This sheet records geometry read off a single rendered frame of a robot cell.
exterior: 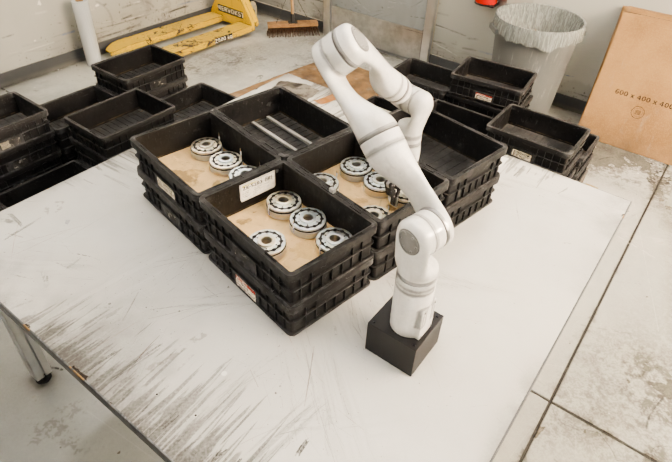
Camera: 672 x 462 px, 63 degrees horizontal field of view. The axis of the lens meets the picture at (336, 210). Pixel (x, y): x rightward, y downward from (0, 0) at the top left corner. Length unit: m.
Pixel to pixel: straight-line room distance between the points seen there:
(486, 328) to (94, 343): 1.00
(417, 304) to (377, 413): 0.27
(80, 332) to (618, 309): 2.21
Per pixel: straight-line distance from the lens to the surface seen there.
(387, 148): 1.12
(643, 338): 2.73
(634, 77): 3.98
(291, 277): 1.26
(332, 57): 1.16
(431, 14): 4.55
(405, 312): 1.26
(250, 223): 1.56
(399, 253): 1.17
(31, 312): 1.65
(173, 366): 1.42
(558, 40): 3.67
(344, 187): 1.69
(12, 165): 2.86
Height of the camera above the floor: 1.82
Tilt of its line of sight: 38 degrees down
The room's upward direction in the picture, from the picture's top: 3 degrees clockwise
